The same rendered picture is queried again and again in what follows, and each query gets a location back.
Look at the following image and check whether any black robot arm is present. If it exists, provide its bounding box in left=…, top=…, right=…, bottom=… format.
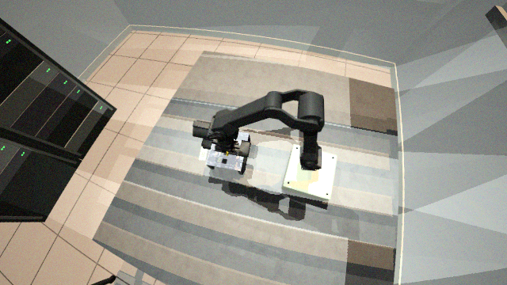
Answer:
left=192, top=89, right=325, bottom=171

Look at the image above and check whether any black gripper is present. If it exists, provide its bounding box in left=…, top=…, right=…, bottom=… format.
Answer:
left=201, top=139, right=251, bottom=158

